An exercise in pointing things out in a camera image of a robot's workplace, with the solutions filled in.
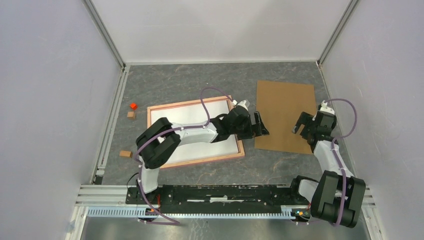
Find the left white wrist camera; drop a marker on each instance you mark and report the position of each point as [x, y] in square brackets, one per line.
[244, 103]

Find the aluminium rail frame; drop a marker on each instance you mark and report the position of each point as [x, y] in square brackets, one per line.
[95, 195]

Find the brown cardboard backing board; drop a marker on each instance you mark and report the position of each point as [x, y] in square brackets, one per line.
[280, 105]

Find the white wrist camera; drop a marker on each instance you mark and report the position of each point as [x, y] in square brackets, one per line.
[244, 103]
[325, 108]

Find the blue sea photo print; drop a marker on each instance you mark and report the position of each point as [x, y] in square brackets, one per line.
[188, 116]

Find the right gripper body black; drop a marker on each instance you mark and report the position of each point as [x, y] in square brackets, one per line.
[309, 127]

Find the small wooden block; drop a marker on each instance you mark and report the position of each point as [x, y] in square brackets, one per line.
[125, 154]

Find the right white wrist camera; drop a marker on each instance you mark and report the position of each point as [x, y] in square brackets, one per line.
[325, 108]

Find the white slotted cable duct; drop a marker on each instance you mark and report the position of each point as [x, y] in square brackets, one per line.
[146, 213]

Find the pink wooden picture frame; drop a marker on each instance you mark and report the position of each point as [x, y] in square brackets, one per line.
[149, 132]

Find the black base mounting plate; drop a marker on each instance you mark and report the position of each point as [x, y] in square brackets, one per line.
[222, 199]

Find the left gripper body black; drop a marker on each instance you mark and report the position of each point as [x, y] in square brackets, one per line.
[250, 130]

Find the small wooden cube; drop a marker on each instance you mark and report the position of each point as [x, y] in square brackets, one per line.
[131, 115]

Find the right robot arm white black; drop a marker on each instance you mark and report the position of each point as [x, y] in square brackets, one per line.
[338, 196]

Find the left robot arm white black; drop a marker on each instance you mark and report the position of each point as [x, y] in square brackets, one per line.
[156, 144]

